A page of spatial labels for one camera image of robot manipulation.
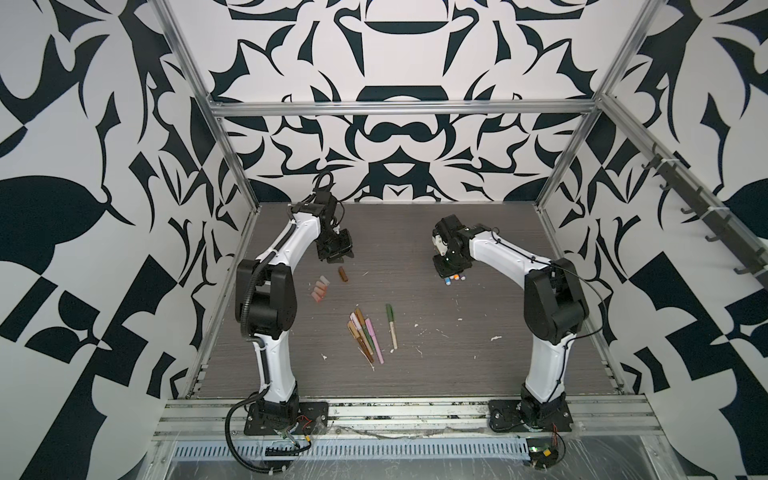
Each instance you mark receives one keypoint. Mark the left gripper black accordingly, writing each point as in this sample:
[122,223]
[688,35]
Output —
[345,250]

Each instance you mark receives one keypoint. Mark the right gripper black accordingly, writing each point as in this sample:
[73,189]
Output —
[442,270]

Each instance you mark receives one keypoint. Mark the green cap beige pen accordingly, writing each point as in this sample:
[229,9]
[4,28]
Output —
[391,323]

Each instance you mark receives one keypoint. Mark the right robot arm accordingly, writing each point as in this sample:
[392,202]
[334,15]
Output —
[554,310]

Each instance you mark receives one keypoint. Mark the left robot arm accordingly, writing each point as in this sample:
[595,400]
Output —
[266,299]

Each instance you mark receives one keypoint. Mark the pale pink cap tan pen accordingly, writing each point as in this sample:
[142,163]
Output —
[357,325]

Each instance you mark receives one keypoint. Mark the gold cap green pen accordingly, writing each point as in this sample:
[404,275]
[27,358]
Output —
[366,335]

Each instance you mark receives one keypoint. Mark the tan cap brown pen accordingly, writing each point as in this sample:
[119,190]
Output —
[359,343]

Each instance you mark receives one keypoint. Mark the small circuit board right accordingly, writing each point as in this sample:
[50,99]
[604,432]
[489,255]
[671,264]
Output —
[545,453]

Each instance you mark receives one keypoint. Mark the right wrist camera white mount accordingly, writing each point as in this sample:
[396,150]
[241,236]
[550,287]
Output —
[439,244]

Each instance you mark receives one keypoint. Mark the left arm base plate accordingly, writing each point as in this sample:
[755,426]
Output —
[266,418]

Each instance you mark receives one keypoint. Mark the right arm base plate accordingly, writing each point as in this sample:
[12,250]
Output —
[529,415]

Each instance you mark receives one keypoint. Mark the white slotted cable duct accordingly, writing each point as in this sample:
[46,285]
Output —
[507,448]

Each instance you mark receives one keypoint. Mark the aluminium front rail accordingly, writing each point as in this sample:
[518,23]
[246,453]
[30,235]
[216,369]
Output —
[590,415]

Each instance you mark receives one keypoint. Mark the wall hook rail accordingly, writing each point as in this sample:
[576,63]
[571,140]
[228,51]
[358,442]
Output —
[724,225]

